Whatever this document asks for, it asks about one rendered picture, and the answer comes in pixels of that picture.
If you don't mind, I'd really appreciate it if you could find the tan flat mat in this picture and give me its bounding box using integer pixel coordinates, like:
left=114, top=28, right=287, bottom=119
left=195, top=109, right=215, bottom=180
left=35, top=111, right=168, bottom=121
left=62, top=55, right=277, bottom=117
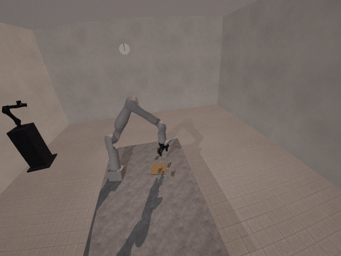
left=151, top=163, right=166, bottom=174

